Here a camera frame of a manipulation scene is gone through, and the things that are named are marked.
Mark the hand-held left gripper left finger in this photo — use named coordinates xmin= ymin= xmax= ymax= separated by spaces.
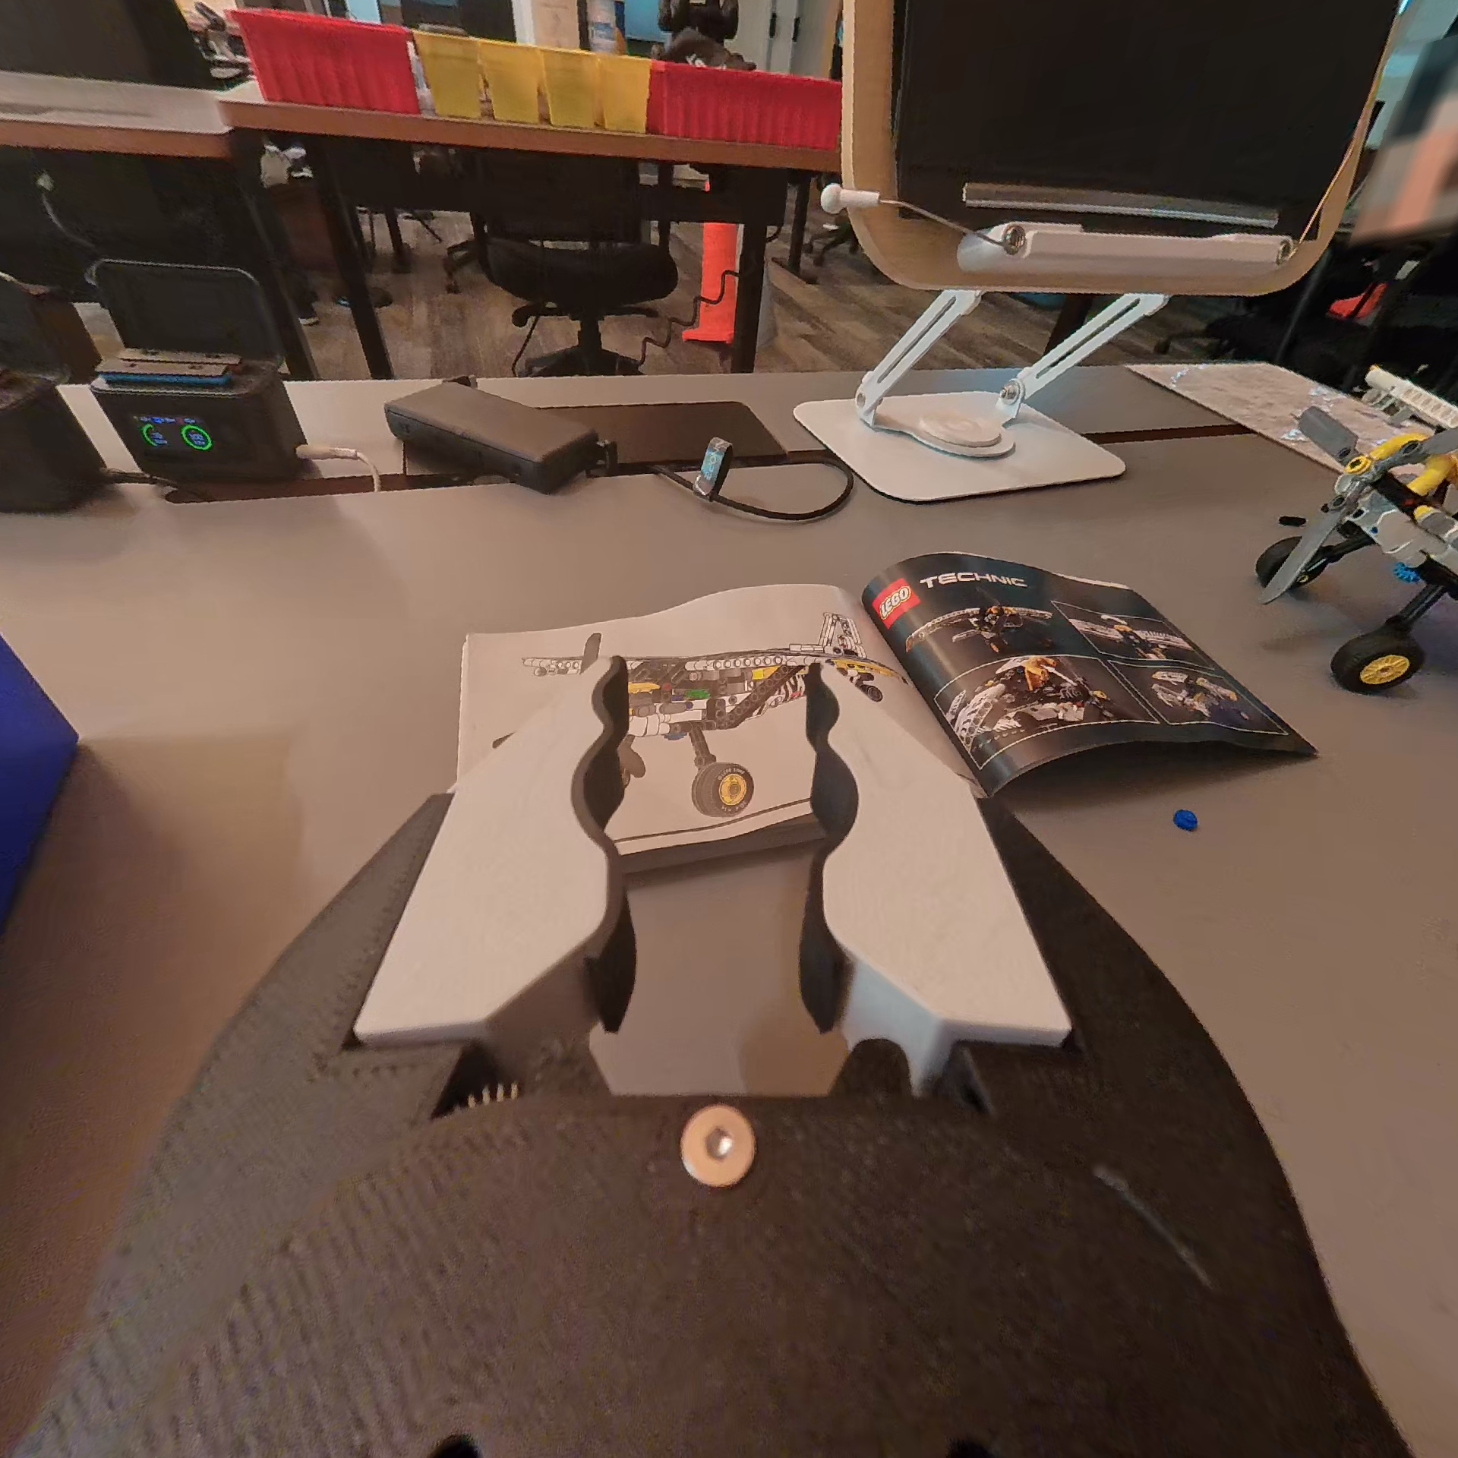
xmin=348 ymin=656 xmax=635 ymax=1047

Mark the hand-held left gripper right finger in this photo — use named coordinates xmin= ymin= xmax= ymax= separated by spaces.
xmin=798 ymin=658 xmax=1077 ymax=1095

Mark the white yellow lego airplane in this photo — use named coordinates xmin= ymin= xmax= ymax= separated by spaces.
xmin=1251 ymin=367 xmax=1458 ymax=695

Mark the lego instruction booklet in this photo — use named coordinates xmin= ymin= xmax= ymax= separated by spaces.
xmin=459 ymin=548 xmax=1321 ymax=855

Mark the black power brick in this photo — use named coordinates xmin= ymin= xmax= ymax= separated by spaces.
xmin=383 ymin=379 xmax=601 ymax=493

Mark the blue plastic bin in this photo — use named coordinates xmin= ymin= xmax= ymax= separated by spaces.
xmin=0 ymin=631 xmax=80 ymax=943

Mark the black flat device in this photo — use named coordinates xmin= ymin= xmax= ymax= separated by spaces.
xmin=533 ymin=394 xmax=794 ymax=462

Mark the black charger case green display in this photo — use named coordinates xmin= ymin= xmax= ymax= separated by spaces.
xmin=86 ymin=259 xmax=312 ymax=481

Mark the printed paper sheet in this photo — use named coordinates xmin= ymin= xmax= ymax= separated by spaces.
xmin=1127 ymin=361 xmax=1383 ymax=458

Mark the black office chair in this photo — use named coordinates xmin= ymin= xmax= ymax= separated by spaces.
xmin=477 ymin=155 xmax=680 ymax=379

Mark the orange traffic cone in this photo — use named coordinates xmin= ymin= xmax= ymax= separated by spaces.
xmin=680 ymin=225 xmax=743 ymax=344

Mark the yellow plastic bin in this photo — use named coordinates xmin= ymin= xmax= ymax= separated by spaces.
xmin=540 ymin=44 xmax=601 ymax=124
xmin=477 ymin=40 xmax=546 ymax=124
xmin=410 ymin=33 xmax=484 ymax=121
xmin=598 ymin=57 xmax=655 ymax=132

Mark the black tablet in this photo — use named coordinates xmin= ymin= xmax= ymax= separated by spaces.
xmin=893 ymin=0 xmax=1397 ymax=243

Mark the white cable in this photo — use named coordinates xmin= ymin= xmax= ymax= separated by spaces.
xmin=298 ymin=441 xmax=383 ymax=493

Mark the black cable with plug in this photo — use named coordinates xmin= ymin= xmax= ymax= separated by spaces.
xmin=591 ymin=434 xmax=854 ymax=529

